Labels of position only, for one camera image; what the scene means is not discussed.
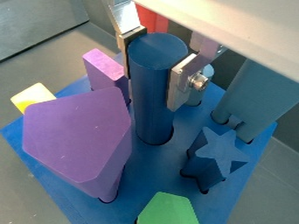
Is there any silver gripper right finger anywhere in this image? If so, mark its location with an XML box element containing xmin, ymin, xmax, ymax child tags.
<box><xmin>167</xmin><ymin>31</ymin><xmax>221</xmax><ymax>111</ymax></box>

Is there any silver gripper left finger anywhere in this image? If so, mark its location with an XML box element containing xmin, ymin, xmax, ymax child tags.
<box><xmin>102</xmin><ymin>0</ymin><xmax>147</xmax><ymax>77</ymax></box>

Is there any tall dark blue cylinder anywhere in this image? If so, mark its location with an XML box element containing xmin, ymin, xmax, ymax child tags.
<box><xmin>127</xmin><ymin>32</ymin><xmax>189</xmax><ymax>145</ymax></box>

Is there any blue peg board base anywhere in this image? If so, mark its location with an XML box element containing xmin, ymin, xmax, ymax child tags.
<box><xmin>0</xmin><ymin>84</ymin><xmax>277</xmax><ymax>224</ymax></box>

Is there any red rectangular peg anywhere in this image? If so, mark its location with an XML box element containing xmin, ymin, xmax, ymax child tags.
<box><xmin>137</xmin><ymin>4</ymin><xmax>169</xmax><ymax>33</ymax></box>

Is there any light blue rounded peg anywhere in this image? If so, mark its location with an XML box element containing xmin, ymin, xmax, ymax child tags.
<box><xmin>211</xmin><ymin>59</ymin><xmax>299</xmax><ymax>143</ymax></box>

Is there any small purple square peg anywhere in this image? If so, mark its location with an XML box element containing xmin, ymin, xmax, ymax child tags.
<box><xmin>83</xmin><ymin>48</ymin><xmax>130</xmax><ymax>104</ymax></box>

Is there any dark blue star peg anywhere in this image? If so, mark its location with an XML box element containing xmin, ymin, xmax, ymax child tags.
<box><xmin>181</xmin><ymin>127</ymin><xmax>249</xmax><ymax>194</ymax></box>

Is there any purple pentagon peg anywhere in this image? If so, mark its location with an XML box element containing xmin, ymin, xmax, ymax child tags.
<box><xmin>23</xmin><ymin>87</ymin><xmax>133</xmax><ymax>203</ymax></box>

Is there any yellow notched peg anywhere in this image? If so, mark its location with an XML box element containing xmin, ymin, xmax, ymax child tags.
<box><xmin>11</xmin><ymin>82</ymin><xmax>57</xmax><ymax>113</ymax></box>

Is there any green hexagon peg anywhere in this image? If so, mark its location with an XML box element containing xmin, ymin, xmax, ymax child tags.
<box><xmin>135</xmin><ymin>192</ymin><xmax>201</xmax><ymax>224</ymax></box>

